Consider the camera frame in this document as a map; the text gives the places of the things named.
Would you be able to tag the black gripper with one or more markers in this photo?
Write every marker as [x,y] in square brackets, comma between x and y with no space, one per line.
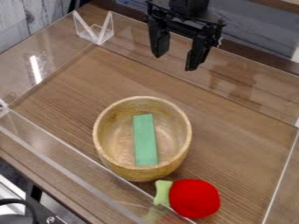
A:
[186,17]

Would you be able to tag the wooden bowl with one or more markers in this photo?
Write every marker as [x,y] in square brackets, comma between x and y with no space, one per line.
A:
[113,135]

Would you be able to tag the red plush tomato toy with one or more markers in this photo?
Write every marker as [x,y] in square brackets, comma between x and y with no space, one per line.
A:
[192,197]

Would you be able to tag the green rectangular block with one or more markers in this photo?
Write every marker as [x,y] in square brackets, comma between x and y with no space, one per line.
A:
[146,151]

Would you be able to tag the black metal table leg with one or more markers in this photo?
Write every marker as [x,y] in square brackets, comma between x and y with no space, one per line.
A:
[45,215]

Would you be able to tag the clear acrylic corner bracket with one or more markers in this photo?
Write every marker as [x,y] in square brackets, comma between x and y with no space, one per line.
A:
[98,34]

